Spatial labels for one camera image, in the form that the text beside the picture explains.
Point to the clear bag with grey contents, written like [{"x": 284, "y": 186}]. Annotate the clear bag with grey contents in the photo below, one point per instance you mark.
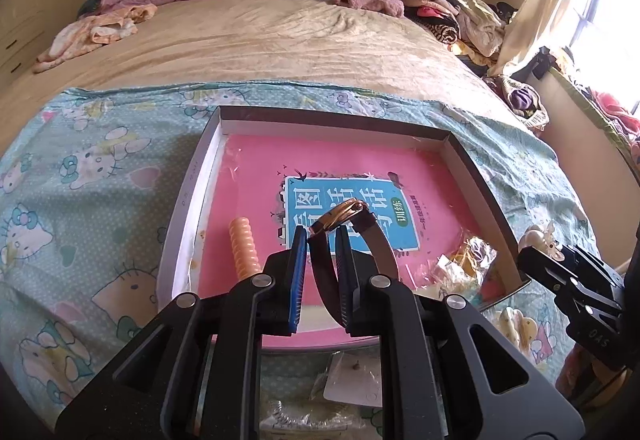
[{"x": 280, "y": 417}]

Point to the pink fuzzy garment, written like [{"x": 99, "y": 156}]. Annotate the pink fuzzy garment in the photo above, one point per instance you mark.
[{"x": 365, "y": 0}]

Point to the shallow grey cardboard box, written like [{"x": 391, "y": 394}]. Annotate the shallow grey cardboard box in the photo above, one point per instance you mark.
[{"x": 200, "y": 170}]

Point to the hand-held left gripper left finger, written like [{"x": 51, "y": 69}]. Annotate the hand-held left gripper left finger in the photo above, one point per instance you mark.
[{"x": 298, "y": 270}]

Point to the pink book with blue label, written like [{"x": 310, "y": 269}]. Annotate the pink book with blue label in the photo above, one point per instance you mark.
[{"x": 250, "y": 160}]

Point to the pile of mixed clothes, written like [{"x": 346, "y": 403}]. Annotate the pile of mixed clothes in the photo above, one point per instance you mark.
[{"x": 465, "y": 20}]

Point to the cream dotted hair claw clip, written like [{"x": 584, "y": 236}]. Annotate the cream dotted hair claw clip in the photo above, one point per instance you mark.
[{"x": 515, "y": 325}]

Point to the basket of clothes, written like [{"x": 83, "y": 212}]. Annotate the basket of clothes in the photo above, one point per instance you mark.
[{"x": 522, "y": 100}]

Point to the pink clothes on windowsill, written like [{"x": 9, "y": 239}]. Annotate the pink clothes on windowsill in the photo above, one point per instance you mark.
[{"x": 612, "y": 110}]

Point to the window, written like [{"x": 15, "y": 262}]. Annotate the window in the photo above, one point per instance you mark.
[{"x": 615, "y": 20}]

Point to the peach patterned garment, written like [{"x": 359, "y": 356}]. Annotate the peach patterned garment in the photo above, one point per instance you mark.
[{"x": 90, "y": 33}]

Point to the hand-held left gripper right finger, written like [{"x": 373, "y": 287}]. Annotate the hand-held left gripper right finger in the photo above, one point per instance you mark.
[{"x": 342, "y": 270}]

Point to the bagged white earring card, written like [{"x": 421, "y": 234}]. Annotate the bagged white earring card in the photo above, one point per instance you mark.
[{"x": 345, "y": 385}]

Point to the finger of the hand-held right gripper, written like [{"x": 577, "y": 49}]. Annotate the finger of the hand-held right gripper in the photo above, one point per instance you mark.
[
  {"x": 545, "y": 272},
  {"x": 597, "y": 277}
]

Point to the beige bed cover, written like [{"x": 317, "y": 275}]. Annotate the beige bed cover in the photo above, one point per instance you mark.
[{"x": 275, "y": 45}]

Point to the clear bag with yellow item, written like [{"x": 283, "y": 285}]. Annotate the clear bag with yellow item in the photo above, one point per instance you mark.
[{"x": 462, "y": 265}]

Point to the small black object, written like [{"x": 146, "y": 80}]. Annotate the small black object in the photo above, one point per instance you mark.
[{"x": 541, "y": 63}]

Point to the cartoon cat printed blanket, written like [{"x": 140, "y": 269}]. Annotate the cartoon cat printed blanket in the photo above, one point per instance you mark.
[{"x": 100, "y": 170}]

